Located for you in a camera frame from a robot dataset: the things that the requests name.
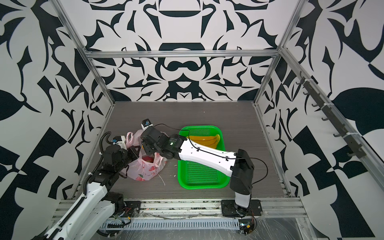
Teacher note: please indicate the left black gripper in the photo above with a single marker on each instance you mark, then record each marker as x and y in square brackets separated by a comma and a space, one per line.
[134, 154]

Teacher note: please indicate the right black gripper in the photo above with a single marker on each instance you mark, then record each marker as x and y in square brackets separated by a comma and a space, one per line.
[147, 148]

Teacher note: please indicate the pink knotted plastic bag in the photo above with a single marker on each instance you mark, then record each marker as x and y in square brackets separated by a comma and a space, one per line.
[140, 170]

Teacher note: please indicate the green plastic basket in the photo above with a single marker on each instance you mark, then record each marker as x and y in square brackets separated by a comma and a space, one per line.
[195, 176]

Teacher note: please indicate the yellow banana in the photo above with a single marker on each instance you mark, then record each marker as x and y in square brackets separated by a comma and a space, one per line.
[207, 141]

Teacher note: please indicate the red dragon fruit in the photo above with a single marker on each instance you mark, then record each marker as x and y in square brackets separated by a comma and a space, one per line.
[148, 159]

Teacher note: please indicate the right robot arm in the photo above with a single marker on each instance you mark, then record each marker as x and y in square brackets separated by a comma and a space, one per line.
[238, 166]

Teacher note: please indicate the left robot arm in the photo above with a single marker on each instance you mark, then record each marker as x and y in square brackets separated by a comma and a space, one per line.
[97, 203]

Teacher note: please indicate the small electronics board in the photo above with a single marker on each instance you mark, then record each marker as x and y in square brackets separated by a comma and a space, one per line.
[247, 226]

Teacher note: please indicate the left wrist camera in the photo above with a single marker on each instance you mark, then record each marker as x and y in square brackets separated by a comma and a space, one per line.
[120, 141]

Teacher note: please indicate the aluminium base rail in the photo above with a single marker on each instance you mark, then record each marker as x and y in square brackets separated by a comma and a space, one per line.
[191, 209]

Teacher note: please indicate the white slotted cable duct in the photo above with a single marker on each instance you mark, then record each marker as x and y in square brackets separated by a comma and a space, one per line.
[184, 224]

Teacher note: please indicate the aluminium frame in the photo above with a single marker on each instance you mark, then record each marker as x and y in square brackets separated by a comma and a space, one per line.
[371, 161]

